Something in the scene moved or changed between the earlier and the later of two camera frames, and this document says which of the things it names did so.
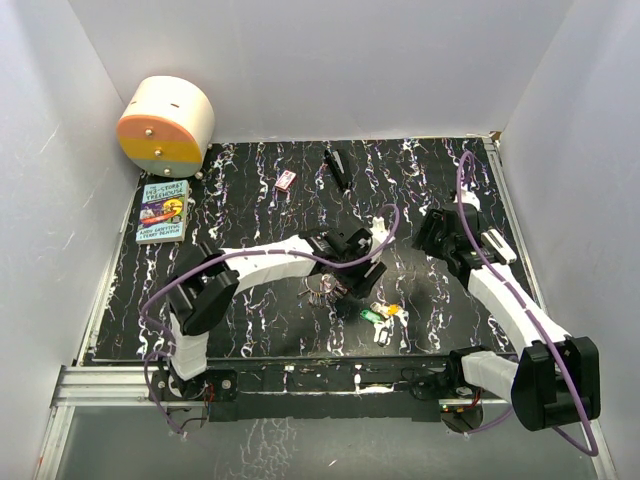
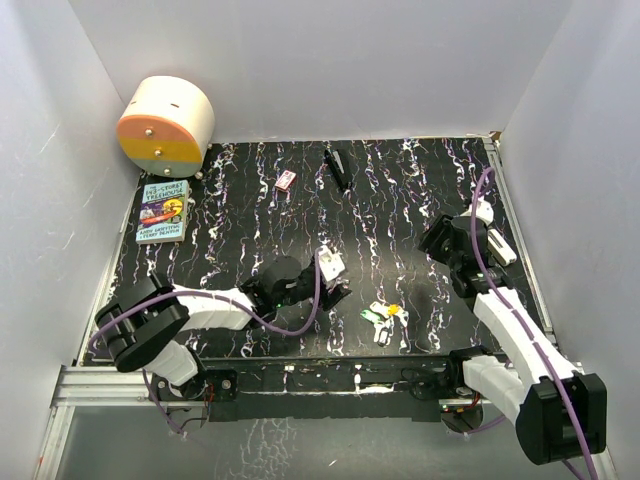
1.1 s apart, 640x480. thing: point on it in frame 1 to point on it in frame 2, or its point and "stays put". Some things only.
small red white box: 284,182 stays put
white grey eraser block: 495,243 stays put
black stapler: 338,165 stays put
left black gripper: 361,288 to 328,298
